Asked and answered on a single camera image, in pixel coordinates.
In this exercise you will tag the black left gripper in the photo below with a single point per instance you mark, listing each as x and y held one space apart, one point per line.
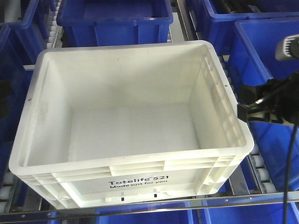
5 91

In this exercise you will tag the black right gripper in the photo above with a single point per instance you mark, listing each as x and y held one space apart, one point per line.
276 101

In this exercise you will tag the white plastic tote bin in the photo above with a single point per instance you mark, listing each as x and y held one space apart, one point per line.
125 124

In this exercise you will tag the blue bin left shelf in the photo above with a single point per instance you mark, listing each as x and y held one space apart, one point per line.
14 84

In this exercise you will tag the blue bin shelf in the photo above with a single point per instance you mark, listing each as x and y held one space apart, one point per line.
14 84
252 62

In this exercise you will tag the blue bin upper left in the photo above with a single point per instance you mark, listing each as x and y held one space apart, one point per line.
29 21

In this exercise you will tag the blue bin right shelf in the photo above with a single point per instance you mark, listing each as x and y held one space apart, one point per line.
252 62

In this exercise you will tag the blue bin behind tote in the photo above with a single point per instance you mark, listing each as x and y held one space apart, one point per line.
115 22

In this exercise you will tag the blue bin upper right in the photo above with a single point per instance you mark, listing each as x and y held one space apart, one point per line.
214 19

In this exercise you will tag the blue bin lower right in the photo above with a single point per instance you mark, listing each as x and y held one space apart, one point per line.
254 214

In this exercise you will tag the blue bin lower middle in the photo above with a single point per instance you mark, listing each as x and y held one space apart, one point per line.
163 217

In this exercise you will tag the back roller track left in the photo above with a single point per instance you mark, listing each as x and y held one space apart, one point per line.
55 39

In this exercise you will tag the roller track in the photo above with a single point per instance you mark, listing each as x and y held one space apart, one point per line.
251 176
6 191
55 39

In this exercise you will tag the right roller track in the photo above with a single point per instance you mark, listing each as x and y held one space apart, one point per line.
251 176

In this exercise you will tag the metal shelf front rail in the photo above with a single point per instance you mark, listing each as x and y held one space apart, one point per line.
195 203

